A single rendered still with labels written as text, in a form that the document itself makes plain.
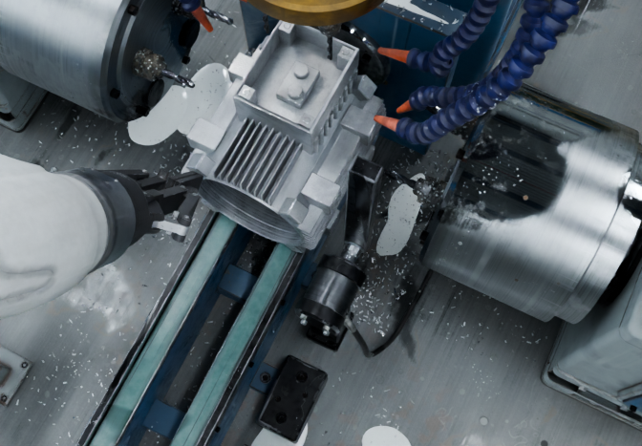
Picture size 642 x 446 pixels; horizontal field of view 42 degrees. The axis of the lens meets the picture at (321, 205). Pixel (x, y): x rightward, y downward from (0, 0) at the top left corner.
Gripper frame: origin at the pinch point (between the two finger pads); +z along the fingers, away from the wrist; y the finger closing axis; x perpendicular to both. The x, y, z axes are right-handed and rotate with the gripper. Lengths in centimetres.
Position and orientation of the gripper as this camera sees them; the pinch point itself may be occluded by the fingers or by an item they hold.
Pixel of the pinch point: (181, 188)
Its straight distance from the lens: 94.8
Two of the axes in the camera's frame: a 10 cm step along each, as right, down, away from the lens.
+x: -3.8, 9.0, 2.2
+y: -9.0, -4.2, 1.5
